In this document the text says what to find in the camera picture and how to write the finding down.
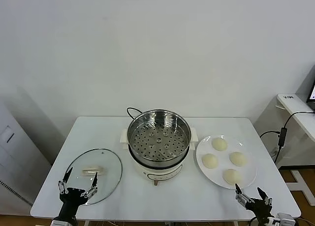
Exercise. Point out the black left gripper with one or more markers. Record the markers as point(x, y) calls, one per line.
point(72, 195)

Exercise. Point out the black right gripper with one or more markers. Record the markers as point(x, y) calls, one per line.
point(261, 208)

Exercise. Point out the white steamed baozi bun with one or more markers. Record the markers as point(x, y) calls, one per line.
point(238, 159)
point(232, 178)
point(210, 161)
point(219, 144)

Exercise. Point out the round glass pot lid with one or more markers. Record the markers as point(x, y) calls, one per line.
point(108, 167)

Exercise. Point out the perforated steel steamer basket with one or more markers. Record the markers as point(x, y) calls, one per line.
point(160, 147)

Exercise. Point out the white table leg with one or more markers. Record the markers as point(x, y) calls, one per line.
point(86, 223)
point(236, 223)

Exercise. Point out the large white round plate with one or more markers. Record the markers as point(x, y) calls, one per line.
point(224, 159)

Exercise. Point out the white storage cabinet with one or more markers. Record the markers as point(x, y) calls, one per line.
point(14, 147)

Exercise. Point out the cream electric cooker pot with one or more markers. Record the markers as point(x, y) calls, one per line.
point(160, 173)

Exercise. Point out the dark framed computer screen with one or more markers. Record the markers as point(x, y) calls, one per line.
point(313, 93)

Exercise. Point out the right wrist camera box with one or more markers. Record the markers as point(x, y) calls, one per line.
point(285, 219)

